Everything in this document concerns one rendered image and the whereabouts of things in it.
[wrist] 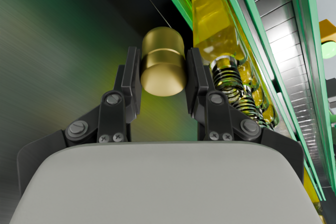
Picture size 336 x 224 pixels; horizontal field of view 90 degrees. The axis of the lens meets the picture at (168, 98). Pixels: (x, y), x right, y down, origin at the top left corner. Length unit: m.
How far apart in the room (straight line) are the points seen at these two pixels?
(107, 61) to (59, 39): 0.06
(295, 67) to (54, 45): 0.54
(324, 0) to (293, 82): 0.36
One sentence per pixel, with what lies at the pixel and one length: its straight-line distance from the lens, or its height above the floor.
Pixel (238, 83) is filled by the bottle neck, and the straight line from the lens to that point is 0.18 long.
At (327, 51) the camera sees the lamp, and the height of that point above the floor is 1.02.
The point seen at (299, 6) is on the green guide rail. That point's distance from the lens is 0.43.
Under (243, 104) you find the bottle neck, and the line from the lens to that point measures 0.23.
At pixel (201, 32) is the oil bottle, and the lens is 0.24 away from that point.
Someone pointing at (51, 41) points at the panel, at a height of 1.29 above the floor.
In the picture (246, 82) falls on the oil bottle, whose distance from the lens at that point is 0.25.
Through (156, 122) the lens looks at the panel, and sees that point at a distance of 0.26.
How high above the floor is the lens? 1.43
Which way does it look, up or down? 40 degrees down
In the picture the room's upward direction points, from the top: 174 degrees counter-clockwise
